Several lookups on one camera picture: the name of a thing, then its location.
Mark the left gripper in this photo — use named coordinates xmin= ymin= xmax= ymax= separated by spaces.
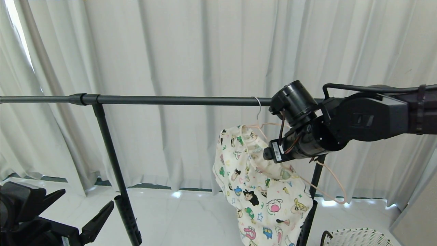
xmin=0 ymin=189 xmax=115 ymax=246

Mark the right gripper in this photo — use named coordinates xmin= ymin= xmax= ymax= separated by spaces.
xmin=264 ymin=125 xmax=338 ymax=163

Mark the pink clothes hanger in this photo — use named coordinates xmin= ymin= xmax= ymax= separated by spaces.
xmin=239 ymin=97 xmax=347 ymax=205

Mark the cream printed garment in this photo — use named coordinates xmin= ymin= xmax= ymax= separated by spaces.
xmin=212 ymin=125 xmax=314 ymax=246

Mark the white laundry basket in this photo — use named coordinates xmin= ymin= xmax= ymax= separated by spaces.
xmin=320 ymin=228 xmax=394 ymax=246

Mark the black clothes rack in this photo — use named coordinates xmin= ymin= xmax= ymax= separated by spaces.
xmin=0 ymin=93 xmax=326 ymax=246

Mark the white curtain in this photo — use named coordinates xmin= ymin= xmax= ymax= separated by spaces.
xmin=0 ymin=0 xmax=437 ymax=212

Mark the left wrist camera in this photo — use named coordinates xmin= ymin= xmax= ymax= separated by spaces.
xmin=0 ymin=181 xmax=47 ymax=222

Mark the black cable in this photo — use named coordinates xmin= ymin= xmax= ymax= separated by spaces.
xmin=323 ymin=83 xmax=437 ymax=99

